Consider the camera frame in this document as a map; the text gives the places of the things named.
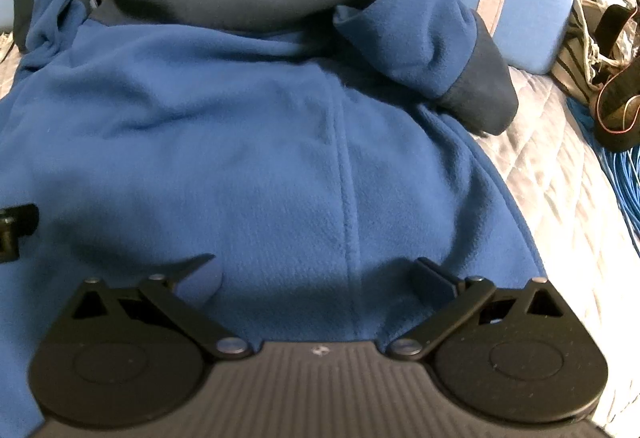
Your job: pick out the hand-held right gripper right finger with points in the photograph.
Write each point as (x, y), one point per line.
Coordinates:
(432, 283)

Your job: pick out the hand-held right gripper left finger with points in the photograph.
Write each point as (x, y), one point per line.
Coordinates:
(202, 280)

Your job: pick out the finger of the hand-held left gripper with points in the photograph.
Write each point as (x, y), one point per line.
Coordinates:
(17, 228)

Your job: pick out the blue fleece hooded jacket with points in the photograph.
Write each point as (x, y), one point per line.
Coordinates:
(250, 118)

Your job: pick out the black bag with red trim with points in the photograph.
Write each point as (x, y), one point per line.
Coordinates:
(620, 118)

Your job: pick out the grey striped cloth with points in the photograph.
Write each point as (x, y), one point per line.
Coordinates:
(570, 63)

